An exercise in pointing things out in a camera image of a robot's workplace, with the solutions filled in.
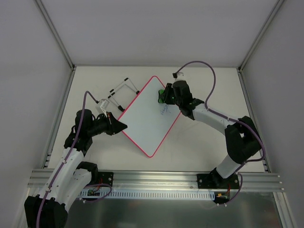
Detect aluminium corner post left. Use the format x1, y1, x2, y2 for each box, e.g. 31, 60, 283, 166
34, 0, 75, 70

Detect pink framed whiteboard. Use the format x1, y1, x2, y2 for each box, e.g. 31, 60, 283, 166
118, 76, 181, 158

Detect green bone-shaped eraser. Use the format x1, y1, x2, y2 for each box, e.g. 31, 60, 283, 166
158, 89, 166, 104

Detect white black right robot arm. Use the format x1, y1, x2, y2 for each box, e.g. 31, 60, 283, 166
158, 80, 264, 189

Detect aluminium corner post right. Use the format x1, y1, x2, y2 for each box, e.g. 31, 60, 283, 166
238, 0, 285, 72

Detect black wire whiteboard stand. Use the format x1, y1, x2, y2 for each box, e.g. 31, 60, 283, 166
107, 77, 140, 113

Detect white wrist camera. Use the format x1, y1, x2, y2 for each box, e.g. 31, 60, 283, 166
172, 72, 186, 82
96, 99, 110, 116

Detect aluminium corner post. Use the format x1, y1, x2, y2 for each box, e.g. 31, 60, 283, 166
34, 0, 75, 70
238, 0, 285, 72

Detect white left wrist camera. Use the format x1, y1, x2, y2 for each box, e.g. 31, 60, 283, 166
96, 99, 110, 116

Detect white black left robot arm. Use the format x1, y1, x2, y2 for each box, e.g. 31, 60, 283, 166
24, 109, 127, 228

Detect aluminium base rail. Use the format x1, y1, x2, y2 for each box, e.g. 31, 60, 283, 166
27, 169, 285, 193

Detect white slotted cable duct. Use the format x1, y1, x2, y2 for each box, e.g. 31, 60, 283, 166
77, 189, 215, 201

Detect aluminium right side rail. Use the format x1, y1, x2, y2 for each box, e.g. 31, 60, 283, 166
237, 69, 271, 172

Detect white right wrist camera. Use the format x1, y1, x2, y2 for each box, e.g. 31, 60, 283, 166
172, 72, 186, 82

